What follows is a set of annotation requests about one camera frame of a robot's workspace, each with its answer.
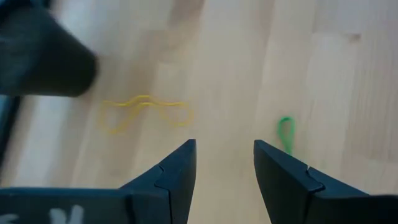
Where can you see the yellow rubber band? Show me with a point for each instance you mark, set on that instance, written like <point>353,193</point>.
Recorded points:
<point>143,100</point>

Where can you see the green rubber band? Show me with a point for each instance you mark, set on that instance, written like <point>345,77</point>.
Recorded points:
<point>289,148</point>

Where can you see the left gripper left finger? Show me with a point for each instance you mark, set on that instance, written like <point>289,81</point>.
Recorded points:
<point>155,199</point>

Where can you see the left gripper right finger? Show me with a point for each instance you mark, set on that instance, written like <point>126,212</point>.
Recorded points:
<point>295,193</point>

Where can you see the green plant in black pot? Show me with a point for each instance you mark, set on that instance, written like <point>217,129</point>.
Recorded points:
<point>37,56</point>

